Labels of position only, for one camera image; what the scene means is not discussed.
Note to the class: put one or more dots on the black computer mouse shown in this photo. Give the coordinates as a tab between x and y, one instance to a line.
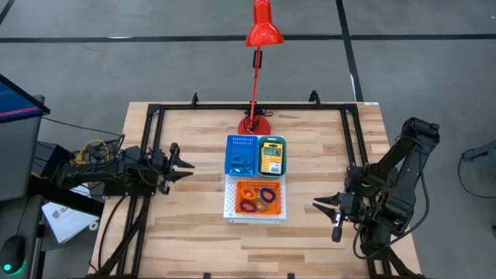
11	253

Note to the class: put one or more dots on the grey cabinet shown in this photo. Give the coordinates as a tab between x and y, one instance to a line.
19	155

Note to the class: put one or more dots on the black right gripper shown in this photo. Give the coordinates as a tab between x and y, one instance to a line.
350	209

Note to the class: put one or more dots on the white paper sheet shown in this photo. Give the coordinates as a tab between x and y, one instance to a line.
66	222

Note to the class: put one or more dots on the white perforated metal shelf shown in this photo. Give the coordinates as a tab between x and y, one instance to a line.
255	218

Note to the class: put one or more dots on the dark blue rubber band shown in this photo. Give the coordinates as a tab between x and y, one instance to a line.
232	159

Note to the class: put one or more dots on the computer monitor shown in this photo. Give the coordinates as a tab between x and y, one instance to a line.
15	102

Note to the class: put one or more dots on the black metal table frame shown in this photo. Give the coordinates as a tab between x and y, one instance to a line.
174	106

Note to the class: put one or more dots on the blue plastic basket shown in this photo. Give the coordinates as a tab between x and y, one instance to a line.
242	143

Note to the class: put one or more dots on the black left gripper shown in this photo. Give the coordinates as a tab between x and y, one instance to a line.
164	166

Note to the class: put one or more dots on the yellow packaged card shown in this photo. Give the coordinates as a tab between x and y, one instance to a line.
271	159

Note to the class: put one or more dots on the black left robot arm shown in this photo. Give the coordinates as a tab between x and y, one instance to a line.
100	170

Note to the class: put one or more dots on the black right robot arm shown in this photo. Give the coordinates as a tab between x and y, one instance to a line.
407	174

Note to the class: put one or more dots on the teal plastic tray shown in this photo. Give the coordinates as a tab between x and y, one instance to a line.
272	138

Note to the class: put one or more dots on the orange plastic basket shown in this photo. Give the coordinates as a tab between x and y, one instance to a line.
277	211

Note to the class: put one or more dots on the red desk lamp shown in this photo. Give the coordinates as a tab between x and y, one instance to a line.
263	31

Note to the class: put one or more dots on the black desk frame bar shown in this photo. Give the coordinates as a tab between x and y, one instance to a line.
58	193

